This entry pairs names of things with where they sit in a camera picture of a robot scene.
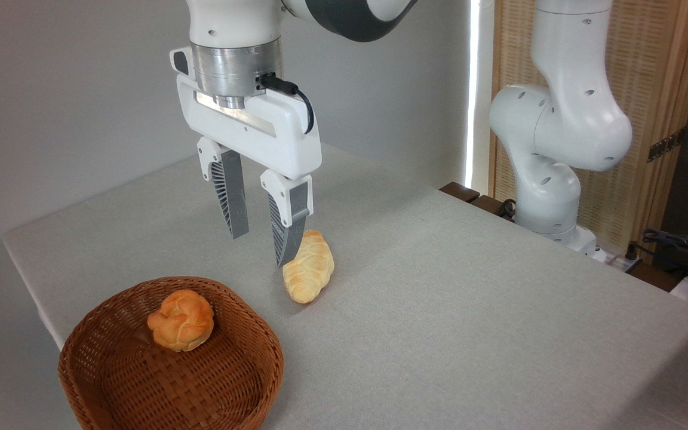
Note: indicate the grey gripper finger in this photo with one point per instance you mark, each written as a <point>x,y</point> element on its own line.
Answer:
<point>233,191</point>
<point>290,209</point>

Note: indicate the bamboo folding screen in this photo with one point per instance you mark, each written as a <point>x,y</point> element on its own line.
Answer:
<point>660,71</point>

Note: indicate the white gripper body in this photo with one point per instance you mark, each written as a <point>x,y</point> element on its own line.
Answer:
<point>272,134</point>

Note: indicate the grey tablecloth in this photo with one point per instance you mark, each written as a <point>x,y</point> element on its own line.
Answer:
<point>439,322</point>

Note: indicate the brown wicker basket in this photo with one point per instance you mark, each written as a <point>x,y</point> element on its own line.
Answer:
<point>141,382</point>

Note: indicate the dark metal screen hinge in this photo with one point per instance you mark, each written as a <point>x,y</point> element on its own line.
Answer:
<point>666,145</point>

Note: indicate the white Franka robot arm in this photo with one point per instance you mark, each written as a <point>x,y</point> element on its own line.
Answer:
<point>559,131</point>

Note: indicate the long pale braided bread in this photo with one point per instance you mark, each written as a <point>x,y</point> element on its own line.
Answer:
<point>311,269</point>

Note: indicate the round orange bread roll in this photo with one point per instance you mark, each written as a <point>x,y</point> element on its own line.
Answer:
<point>181,320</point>

